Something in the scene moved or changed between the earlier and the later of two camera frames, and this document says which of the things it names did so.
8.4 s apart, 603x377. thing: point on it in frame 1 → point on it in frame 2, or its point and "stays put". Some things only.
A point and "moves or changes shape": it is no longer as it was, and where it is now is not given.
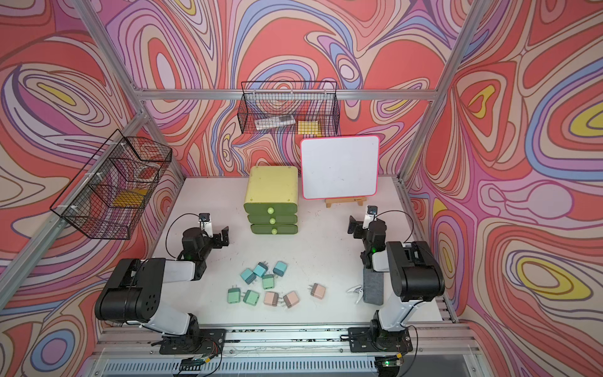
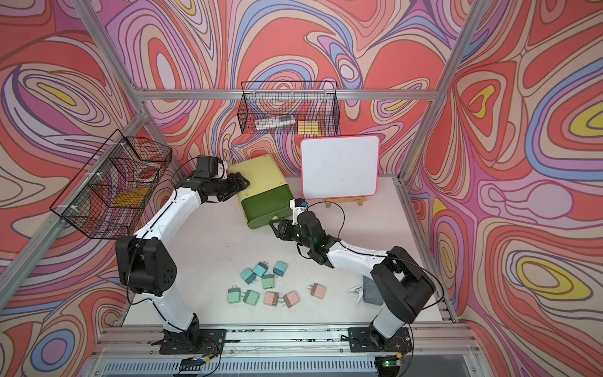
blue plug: [279, 268] stays put
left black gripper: [217, 244] → [236, 181]
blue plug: [261, 269] stays put
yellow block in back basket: [309, 127] stays put
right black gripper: [359, 227] → [285, 226]
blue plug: [248, 276] stays put
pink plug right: [317, 290] stays put
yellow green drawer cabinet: [272, 195] moves or changes shape
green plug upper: [268, 281] stays put
